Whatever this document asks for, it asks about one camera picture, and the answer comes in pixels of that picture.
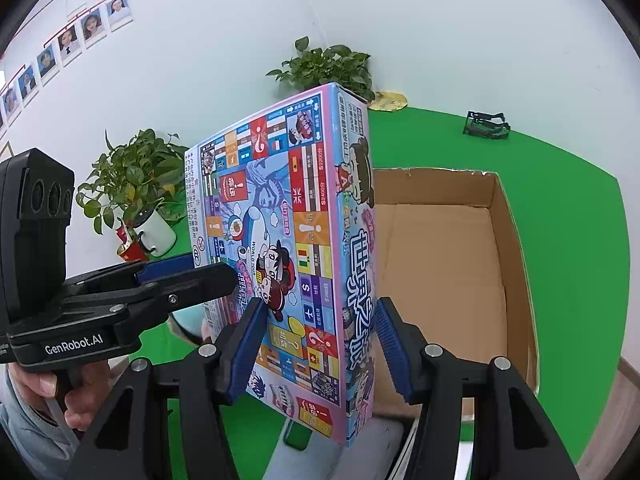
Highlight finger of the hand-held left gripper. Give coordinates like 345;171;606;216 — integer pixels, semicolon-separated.
112;261;239;343
62;254;202;302

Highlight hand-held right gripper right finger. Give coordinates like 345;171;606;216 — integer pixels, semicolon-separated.
376;296;581;480

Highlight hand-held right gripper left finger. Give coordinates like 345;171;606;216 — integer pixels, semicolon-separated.
65;297;268;480

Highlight white device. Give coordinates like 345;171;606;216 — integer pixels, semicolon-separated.
282;410;422;480

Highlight colourful board game box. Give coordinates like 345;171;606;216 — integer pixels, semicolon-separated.
184;82;382;448

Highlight large cardboard box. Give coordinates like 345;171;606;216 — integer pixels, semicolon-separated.
372;167;542;420

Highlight person's left hand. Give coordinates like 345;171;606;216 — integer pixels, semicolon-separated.
9;358;119;432

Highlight small red cup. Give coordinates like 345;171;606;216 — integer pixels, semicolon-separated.
116;226;150;262

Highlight potted plant in white mug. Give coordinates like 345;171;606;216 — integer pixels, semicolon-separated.
75;129;190;257

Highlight black binder clip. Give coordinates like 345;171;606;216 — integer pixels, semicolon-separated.
462;109;511;140

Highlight green leafy potted plant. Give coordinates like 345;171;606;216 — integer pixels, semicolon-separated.
266;36;377;104

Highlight yellow crumpled packet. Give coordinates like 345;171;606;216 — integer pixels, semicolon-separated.
369;90;409;112

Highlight row of wall portrait photos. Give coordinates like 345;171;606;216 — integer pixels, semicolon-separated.
0;0;135;131

